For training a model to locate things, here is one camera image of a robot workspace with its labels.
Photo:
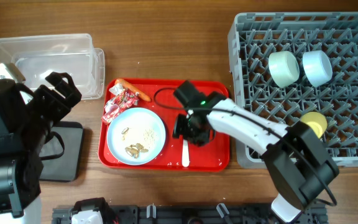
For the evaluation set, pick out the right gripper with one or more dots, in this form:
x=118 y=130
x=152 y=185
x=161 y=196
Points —
x=191 y=134

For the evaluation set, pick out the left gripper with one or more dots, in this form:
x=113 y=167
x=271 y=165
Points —
x=60 y=107

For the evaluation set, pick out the white plastic spoon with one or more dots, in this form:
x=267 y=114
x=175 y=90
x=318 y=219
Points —
x=185 y=156

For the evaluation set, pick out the light blue plate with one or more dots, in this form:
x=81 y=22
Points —
x=138 y=118

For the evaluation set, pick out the peanut shell scraps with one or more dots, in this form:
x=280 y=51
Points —
x=134 y=142

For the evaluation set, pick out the orange carrot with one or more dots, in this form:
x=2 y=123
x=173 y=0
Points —
x=134 y=89

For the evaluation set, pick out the red snack wrapper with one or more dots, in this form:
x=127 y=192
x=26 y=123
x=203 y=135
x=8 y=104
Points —
x=123 y=99

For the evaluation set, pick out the mint green bowl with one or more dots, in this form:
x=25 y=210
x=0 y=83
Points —
x=284 y=68

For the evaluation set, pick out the yellow cup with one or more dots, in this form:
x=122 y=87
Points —
x=316 y=121

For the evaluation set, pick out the light blue bowl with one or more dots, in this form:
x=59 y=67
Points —
x=317 y=67

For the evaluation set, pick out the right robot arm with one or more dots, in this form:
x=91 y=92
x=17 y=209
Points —
x=294 y=156

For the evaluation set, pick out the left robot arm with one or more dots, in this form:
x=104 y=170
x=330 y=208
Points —
x=26 y=121

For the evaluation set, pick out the grey dishwasher rack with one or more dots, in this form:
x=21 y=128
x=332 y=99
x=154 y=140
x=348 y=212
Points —
x=255 y=35

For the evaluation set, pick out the clear plastic bin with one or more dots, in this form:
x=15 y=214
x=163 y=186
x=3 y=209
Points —
x=38 y=56

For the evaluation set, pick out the red serving tray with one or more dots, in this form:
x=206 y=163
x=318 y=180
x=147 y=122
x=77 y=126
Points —
x=212 y=157

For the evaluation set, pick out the black plastic tray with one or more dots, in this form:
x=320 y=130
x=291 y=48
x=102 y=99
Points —
x=65 y=168

